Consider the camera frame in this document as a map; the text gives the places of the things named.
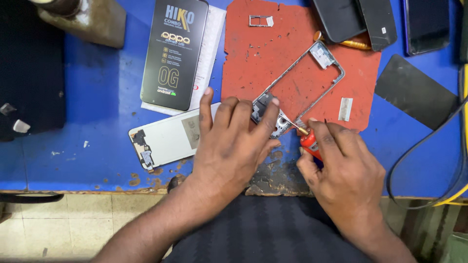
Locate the blue edged phone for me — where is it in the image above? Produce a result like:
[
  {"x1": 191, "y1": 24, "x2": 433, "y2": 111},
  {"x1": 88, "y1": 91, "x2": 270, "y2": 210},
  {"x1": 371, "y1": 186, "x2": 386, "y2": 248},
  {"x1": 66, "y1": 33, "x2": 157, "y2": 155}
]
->
[{"x1": 403, "y1": 0, "x2": 451, "y2": 57}]

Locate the white adhesive strip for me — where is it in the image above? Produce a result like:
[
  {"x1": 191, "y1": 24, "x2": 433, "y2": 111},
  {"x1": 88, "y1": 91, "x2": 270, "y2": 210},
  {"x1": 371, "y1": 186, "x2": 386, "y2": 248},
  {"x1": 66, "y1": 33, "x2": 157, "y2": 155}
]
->
[{"x1": 338, "y1": 97, "x2": 354, "y2": 122}]

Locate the white backed old phone screen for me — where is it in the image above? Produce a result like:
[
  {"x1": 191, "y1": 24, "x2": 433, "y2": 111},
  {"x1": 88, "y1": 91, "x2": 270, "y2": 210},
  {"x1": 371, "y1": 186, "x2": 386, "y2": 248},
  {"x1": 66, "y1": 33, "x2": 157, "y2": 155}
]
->
[{"x1": 127, "y1": 102, "x2": 222, "y2": 173}]

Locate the red rubber work mat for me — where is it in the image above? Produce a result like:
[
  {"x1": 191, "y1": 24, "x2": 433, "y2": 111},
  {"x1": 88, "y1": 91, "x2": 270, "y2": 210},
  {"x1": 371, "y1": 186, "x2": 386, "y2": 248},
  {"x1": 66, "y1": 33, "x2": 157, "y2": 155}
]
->
[{"x1": 221, "y1": 0, "x2": 383, "y2": 133}]

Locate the person's right hand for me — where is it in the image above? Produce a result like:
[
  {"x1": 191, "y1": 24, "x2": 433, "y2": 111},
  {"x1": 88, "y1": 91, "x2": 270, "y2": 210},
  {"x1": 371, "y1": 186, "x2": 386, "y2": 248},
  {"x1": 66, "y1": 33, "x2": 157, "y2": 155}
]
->
[{"x1": 296, "y1": 118, "x2": 387, "y2": 234}]

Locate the yellow cable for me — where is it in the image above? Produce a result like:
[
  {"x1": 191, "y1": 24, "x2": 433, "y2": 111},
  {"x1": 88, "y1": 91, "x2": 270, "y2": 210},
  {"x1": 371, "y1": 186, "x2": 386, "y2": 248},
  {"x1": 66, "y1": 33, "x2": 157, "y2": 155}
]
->
[{"x1": 432, "y1": 63, "x2": 468, "y2": 207}]

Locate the person's dark striped clothing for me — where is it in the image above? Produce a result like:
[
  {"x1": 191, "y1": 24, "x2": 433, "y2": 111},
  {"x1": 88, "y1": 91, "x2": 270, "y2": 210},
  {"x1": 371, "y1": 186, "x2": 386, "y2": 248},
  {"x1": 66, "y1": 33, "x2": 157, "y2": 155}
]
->
[{"x1": 163, "y1": 193, "x2": 374, "y2": 263}]

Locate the silver sim card tray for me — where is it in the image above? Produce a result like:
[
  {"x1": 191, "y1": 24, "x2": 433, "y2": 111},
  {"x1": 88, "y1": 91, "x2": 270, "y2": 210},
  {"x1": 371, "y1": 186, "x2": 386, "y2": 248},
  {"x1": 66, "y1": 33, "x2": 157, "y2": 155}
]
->
[{"x1": 249, "y1": 15, "x2": 274, "y2": 28}]

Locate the black cable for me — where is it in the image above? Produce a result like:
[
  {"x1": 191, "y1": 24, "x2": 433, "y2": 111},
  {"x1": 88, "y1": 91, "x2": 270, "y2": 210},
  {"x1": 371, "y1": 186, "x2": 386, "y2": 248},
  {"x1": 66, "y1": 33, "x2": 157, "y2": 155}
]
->
[{"x1": 386, "y1": 96, "x2": 468, "y2": 210}]

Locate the yellow handled tool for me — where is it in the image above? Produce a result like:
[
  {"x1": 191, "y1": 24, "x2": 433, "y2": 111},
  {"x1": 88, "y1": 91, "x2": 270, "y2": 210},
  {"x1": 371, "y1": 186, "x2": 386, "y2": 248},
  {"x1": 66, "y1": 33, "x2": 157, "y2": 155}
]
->
[{"x1": 313, "y1": 31, "x2": 372, "y2": 51}]

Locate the rusty metal stand base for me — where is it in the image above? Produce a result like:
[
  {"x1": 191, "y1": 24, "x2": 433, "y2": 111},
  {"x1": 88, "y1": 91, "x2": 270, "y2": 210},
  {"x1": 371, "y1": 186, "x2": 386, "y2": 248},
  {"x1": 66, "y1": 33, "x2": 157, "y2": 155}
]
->
[{"x1": 29, "y1": 0, "x2": 127, "y2": 49}]

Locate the green container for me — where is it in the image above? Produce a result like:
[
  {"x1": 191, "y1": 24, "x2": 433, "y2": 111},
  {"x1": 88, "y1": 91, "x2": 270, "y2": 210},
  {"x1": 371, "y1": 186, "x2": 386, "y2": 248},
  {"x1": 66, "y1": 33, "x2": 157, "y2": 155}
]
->
[{"x1": 440, "y1": 232, "x2": 468, "y2": 263}]

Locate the person's left hand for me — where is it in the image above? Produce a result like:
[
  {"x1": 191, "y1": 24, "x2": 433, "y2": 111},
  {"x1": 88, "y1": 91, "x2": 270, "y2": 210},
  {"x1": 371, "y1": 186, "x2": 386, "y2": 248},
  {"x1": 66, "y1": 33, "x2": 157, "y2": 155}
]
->
[{"x1": 190, "y1": 88, "x2": 282, "y2": 198}]

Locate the white display packaging sleeve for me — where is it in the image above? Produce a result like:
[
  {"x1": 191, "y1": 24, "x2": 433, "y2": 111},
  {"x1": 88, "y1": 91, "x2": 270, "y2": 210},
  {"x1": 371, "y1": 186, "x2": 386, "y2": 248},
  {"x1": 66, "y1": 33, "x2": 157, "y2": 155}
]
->
[{"x1": 141, "y1": 5, "x2": 227, "y2": 116}]

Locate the black phone back cover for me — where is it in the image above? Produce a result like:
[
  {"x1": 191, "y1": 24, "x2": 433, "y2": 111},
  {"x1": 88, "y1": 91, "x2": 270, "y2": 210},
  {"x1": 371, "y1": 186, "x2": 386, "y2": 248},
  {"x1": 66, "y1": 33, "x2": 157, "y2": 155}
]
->
[{"x1": 312, "y1": 0, "x2": 368, "y2": 44}]

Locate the black phone case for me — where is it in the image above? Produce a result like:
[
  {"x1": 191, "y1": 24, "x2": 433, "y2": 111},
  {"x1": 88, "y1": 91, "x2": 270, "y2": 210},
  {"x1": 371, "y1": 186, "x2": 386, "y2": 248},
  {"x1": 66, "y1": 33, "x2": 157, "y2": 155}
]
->
[{"x1": 356, "y1": 0, "x2": 398, "y2": 52}]

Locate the silver phone frame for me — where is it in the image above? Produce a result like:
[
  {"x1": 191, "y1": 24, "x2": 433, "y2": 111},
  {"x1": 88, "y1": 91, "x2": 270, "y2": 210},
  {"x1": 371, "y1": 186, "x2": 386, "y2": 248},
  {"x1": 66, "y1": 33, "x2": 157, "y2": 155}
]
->
[{"x1": 250, "y1": 40, "x2": 346, "y2": 140}]

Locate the black plastic sheet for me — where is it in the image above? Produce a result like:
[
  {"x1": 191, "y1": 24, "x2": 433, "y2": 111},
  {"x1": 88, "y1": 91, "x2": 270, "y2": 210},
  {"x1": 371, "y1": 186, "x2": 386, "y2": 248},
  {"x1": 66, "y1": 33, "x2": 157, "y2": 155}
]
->
[{"x1": 374, "y1": 54, "x2": 460, "y2": 131}]

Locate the black tray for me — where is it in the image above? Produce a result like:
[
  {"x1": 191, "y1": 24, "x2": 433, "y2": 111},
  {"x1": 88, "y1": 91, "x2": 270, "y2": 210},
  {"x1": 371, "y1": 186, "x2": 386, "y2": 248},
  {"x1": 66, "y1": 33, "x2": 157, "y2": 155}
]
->
[{"x1": 0, "y1": 0, "x2": 67, "y2": 142}]

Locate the small white plastic piece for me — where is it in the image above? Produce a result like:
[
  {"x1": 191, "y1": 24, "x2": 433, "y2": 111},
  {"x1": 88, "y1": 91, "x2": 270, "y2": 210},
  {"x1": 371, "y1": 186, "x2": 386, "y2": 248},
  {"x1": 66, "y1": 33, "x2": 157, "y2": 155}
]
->
[{"x1": 12, "y1": 119, "x2": 31, "y2": 134}]

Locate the black labelled phone display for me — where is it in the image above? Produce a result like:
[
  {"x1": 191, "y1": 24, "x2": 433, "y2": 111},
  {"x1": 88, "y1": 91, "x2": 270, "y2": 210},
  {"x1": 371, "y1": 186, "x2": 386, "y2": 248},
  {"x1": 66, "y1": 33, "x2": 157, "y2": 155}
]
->
[{"x1": 140, "y1": 0, "x2": 210, "y2": 112}]

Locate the orange handled screwdriver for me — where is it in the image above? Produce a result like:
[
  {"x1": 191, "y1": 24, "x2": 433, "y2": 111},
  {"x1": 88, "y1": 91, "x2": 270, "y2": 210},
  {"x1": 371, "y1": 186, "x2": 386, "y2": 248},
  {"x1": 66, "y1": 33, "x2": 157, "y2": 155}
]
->
[{"x1": 279, "y1": 113, "x2": 324, "y2": 162}]

